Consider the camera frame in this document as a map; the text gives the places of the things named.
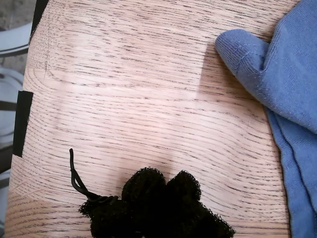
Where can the black tape piece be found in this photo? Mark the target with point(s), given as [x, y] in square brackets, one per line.
[22, 124]
[38, 17]

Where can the black gripper padded finger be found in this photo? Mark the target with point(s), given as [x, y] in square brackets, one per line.
[190, 213]
[138, 210]

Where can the blue printed T-shirt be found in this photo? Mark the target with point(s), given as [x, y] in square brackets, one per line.
[292, 74]

